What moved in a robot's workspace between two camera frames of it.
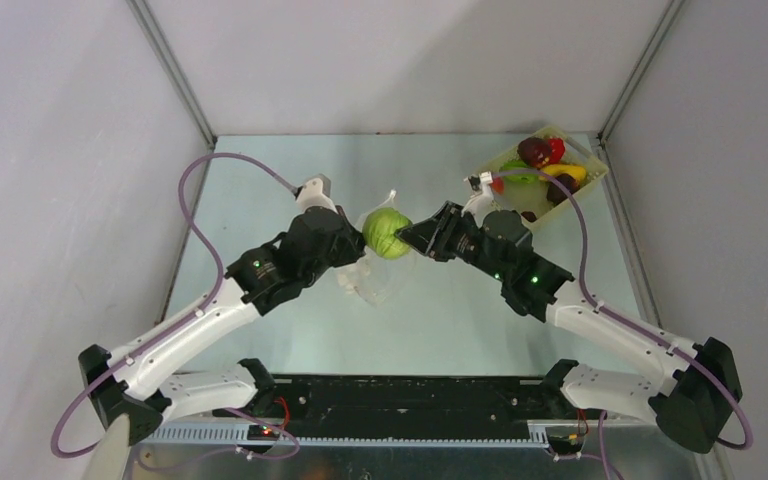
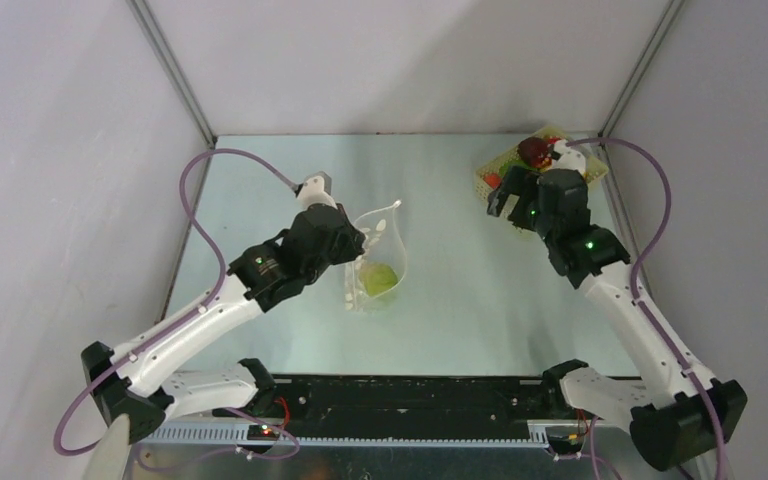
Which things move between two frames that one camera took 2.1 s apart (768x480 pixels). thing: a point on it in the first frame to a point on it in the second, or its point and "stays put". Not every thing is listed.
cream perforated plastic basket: (542, 175) stays put
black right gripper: (446, 232) to (506, 198)
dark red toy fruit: (534, 151) stays put
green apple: (379, 230) to (377, 278)
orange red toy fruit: (498, 184) stays put
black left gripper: (354, 244) stays put
